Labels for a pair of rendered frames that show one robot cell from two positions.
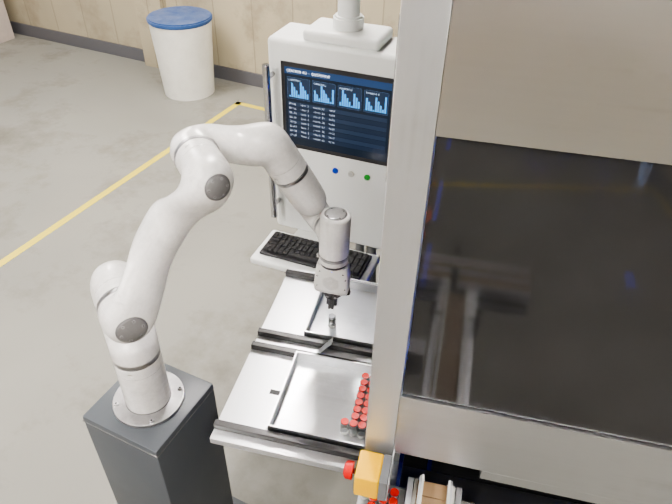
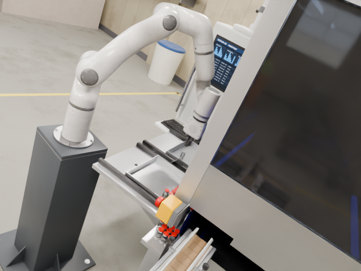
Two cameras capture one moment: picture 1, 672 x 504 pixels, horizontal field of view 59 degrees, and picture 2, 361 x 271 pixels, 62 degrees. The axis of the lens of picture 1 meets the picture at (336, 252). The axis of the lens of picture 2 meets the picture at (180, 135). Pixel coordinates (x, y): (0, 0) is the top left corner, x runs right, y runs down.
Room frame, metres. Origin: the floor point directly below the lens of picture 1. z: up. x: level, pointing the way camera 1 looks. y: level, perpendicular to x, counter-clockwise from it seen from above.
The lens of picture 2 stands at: (-0.15, -0.13, 1.70)
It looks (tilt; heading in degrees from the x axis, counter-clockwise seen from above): 26 degrees down; 7
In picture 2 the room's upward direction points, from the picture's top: 24 degrees clockwise
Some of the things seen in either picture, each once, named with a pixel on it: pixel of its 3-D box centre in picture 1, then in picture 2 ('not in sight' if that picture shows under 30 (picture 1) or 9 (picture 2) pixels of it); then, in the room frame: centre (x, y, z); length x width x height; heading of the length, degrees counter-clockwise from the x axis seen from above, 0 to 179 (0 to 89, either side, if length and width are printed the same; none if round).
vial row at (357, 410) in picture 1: (359, 403); (178, 190); (0.99, -0.07, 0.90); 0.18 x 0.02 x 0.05; 167
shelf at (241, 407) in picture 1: (333, 357); (174, 170); (1.18, 0.00, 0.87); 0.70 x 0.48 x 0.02; 167
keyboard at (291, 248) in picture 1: (315, 253); (187, 135); (1.74, 0.08, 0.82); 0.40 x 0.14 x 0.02; 69
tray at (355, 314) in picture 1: (368, 315); (201, 163); (1.33, -0.10, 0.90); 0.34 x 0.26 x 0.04; 77
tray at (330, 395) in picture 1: (343, 402); (170, 185); (1.00, -0.03, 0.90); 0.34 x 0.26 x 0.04; 77
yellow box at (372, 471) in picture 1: (372, 474); (170, 209); (0.73, -0.09, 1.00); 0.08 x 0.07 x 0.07; 77
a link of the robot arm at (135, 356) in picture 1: (124, 311); (88, 78); (1.05, 0.52, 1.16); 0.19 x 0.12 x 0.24; 29
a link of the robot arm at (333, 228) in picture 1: (334, 232); (208, 101); (1.30, 0.01, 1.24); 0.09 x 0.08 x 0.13; 28
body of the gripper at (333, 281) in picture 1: (333, 273); (196, 126); (1.29, 0.01, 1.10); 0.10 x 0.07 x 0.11; 77
